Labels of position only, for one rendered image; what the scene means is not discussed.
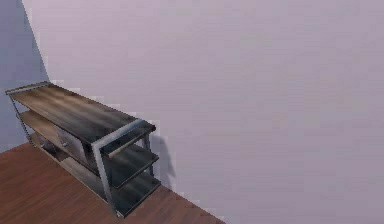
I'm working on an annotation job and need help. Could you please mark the wooden shelf unit metal frame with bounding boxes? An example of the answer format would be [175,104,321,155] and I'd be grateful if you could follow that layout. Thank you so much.
[4,80,162,219]

